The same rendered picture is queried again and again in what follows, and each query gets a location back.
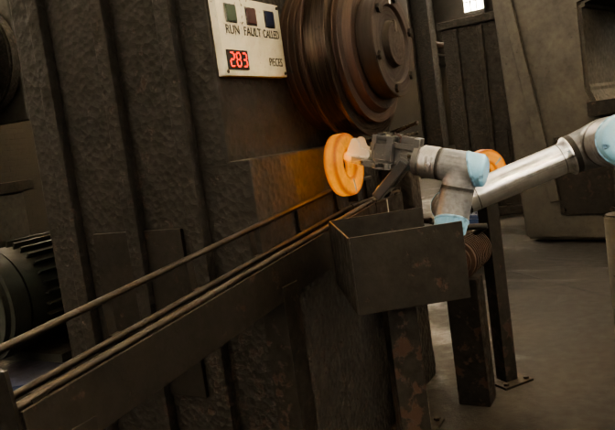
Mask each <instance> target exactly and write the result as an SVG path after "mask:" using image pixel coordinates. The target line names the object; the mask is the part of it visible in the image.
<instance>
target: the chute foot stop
mask: <svg viewBox="0 0 615 430"><path fill-rule="evenodd" d="M0 430H24V428H23V425H22V422H21V418H20V414H19V411H18V408H17V404H16V398H15V395H14V392H13V388H12V384H11V381H10V378H9V374H8V371H6V370H0Z"/></svg>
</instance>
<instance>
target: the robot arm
mask: <svg viewBox="0 0 615 430"><path fill-rule="evenodd" d="M424 142H425V138H420V137H413V136H407V135H403V134H396V133H388V132H383V133H378V134H373V135H372V141H371V145H370V146H367V143H366V140H365V138H364V137H362V136H360V137H358V138H352V139H351V142H350V145H349V148H348V151H347V153H346V152H345V154H344V157H343V159H344V160H346V161H348V162H351V163H353V164H356V165H360V166H365V167H372V168H375V169H381V170H391V172H390V173H389V174H388V175H387V176H386V178H385V179H384V180H383V182H382V183H381V184H379V185H378V186H377V188H376V190H375V191H374V192H373V193H372V195H373V196H374V197H375V198H376V199H378V200H381V199H385V198H387V197H389V196H390V194H391V191H392V190H393V189H394V188H395V186H396V185H397V184H398V183H399V182H400V180H401V179H402V178H403V177H404V176H405V174H406V173H407V172H408V171H409V169H410V170H411V173H412V175H416V176H420V177H426V178H432V179H437V180H442V184H441V188H440V192H438V193H437V194H436V195H435V196H434V197H433V198H432V201H431V211H432V214H433V215H434V217H435V218H434V221H435V223H434V225H436V224H442V223H448V222H454V221H460V220H462V226H463V234H464V235H465V234H466V231H467V228H468V225H469V215H470V214H471V213H472V212H475V211H477V210H481V209H483V208H486V207H488V206H490V205H492V204H494V203H497V202H499V201H502V200H504V199H507V198H509V197H512V196H514V195H517V194H519V193H521V192H524V191H526V190H528V189H530V188H534V187H536V186H539V185H541V184H544V183H545V182H547V181H550V180H552V179H555V178H557V177H561V176H563V175H565V174H567V173H573V174H578V173H580V172H583V171H586V170H589V169H592V168H597V167H613V168H615V114H614V115H612V116H608V117H603V118H599V119H597V120H595V121H593V122H591V123H589V124H586V125H585V126H583V127H581V128H580V129H578V130H576V131H575V132H573V133H571V134H568V135H565V136H563V137H561V138H559V139H558V142H557V144H556V145H552V146H550V147H548V148H546V149H544V150H541V151H539V152H537V153H534V154H532V155H530V156H527V157H525V158H522V159H520V160H517V161H515V162H513V163H511V164H509V165H507V166H504V167H500V168H498V169H496V170H493V171H491V172H490V173H489V171H490V160H489V158H488V157H487V156H486V155H484V154H480V153H475V152H470V151H462V150H456V149H449V148H443V147H438V146H432V145H424Z"/></svg>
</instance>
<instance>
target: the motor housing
mask: <svg viewBox="0 0 615 430"><path fill-rule="evenodd" d="M472 231H473V230H471V231H466V234H465V235H464V242H465V250H466V257H467V266H468V273H469V288H470V296H471V297H469V298H463V299H458V300H452V301H447V303H448V318H449V325H450V333H451V340H452V349H453V356H454V363H455V371H456V379H457V386H458V394H459V404H465V405H475V406H485V407H491V405H492V403H493V402H494V400H495V398H496V389H495V381H494V373H493V365H492V357H491V342H490V334H489V326H488V319H487V310H486V302H485V295H484V286H483V278H482V274H475V273H476V272H477V271H478V270H479V269H480V268H481V267H482V266H483V265H484V264H485V263H487V262H488V260H489V259H490V257H491V242H490V240H489V238H488V237H487V236H486V235H485V234H484V233H483V232H482V233H480V234H479V235H477V236H476V235H474V234H473V232H472Z"/></svg>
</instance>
